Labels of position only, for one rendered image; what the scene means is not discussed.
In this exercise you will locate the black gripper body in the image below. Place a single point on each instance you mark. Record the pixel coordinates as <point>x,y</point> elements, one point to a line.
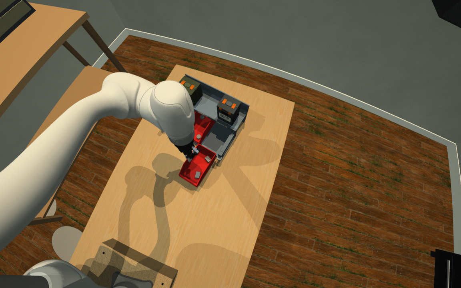
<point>188,146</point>

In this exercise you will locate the olive green case with orange latches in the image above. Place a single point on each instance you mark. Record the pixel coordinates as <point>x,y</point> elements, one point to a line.
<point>193,88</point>

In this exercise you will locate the black tool case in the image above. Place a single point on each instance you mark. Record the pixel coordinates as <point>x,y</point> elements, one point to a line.
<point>228,109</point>

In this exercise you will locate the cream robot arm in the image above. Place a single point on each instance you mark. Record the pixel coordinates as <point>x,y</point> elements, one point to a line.
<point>29,182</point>

